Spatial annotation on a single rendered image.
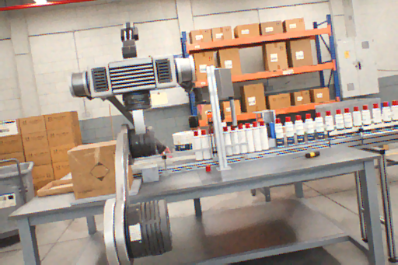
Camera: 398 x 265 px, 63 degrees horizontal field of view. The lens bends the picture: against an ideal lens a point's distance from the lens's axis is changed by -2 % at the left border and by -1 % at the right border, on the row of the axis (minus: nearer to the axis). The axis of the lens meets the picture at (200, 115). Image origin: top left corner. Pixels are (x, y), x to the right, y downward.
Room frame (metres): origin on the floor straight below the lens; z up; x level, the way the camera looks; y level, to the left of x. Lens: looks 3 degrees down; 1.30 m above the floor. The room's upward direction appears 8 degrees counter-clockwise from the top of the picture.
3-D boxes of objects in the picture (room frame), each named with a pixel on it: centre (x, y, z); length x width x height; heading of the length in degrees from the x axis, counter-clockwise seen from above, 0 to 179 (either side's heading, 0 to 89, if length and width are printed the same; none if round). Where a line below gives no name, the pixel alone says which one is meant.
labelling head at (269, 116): (2.37, -0.46, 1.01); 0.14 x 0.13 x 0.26; 95
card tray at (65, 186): (2.16, 0.95, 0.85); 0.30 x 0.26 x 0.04; 95
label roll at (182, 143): (2.81, 0.16, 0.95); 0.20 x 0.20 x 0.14
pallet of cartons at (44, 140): (5.25, 2.59, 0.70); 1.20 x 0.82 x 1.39; 102
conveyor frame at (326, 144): (2.24, -0.04, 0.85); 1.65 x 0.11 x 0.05; 95
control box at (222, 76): (2.17, -0.16, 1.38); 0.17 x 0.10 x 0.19; 150
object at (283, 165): (2.42, 0.10, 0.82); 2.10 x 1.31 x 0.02; 95
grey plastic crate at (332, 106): (3.77, -1.70, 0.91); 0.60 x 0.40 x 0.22; 99
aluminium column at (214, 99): (2.10, -0.10, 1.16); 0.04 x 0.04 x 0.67; 5
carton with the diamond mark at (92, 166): (1.89, 0.61, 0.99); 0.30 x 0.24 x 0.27; 96
